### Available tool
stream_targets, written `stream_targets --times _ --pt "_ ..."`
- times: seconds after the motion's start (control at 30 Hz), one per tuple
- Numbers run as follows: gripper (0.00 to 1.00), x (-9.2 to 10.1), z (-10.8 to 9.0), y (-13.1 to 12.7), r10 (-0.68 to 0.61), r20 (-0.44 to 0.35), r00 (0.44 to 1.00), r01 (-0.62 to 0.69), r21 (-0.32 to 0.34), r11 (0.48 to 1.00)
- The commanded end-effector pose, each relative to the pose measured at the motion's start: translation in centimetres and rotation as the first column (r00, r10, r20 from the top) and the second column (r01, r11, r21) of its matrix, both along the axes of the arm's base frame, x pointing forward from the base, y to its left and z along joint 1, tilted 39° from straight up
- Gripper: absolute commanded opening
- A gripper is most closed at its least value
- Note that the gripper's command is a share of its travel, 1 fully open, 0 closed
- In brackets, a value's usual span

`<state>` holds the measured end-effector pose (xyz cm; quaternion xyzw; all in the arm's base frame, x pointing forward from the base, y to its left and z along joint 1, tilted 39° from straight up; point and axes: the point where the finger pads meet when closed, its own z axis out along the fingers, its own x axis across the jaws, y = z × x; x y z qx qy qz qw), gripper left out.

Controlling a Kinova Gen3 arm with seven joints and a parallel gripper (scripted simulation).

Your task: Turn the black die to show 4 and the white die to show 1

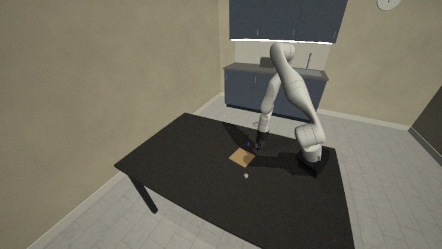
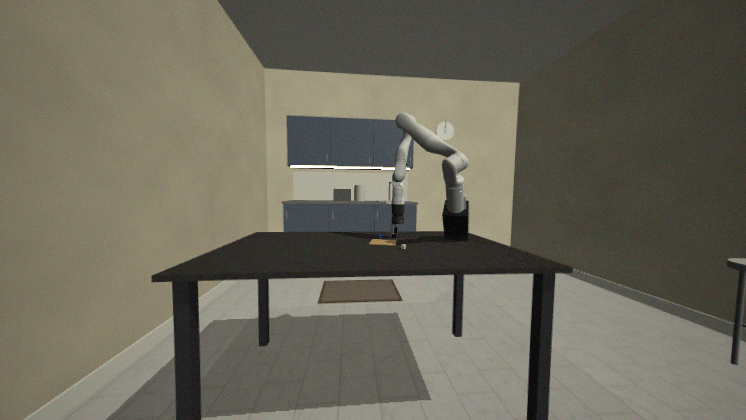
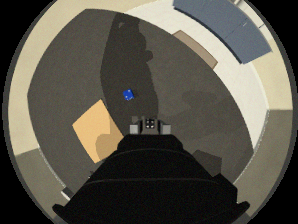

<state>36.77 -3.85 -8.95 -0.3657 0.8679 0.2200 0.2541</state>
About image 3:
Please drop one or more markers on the tan square mat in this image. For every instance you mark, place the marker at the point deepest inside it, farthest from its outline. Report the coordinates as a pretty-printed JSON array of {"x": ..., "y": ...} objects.
[{"x": 98, "y": 132}]

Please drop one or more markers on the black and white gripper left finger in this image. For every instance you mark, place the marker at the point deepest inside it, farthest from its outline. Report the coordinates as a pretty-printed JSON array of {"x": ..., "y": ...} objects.
[{"x": 136, "y": 128}]

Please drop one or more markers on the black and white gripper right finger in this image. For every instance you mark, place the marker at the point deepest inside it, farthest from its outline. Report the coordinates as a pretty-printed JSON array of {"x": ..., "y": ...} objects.
[{"x": 163, "y": 128}]

